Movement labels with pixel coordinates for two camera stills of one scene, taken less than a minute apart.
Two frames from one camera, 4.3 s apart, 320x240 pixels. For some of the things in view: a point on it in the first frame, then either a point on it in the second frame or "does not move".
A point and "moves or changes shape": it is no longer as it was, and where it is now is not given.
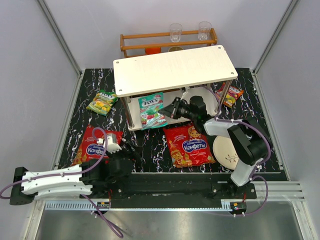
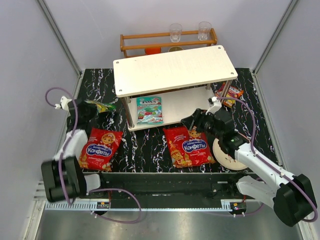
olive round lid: x=175 y=48 does not move
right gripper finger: x=168 y=110 -> x=190 y=122
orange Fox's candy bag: x=233 y=93 does not move
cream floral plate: x=224 y=152 does not move
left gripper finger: x=137 y=157 -> x=101 y=117
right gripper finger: x=177 y=101 -> x=197 y=113
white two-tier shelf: x=173 y=88 does not move
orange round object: x=150 y=50 does not move
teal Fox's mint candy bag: x=152 y=111 moves or changes shape
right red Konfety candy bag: x=188 y=146 does not move
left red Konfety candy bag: x=89 y=149 does not move
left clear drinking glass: x=175 y=32 does not move
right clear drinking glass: x=204 y=28 does not move
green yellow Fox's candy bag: x=102 y=102 moves or changes shape
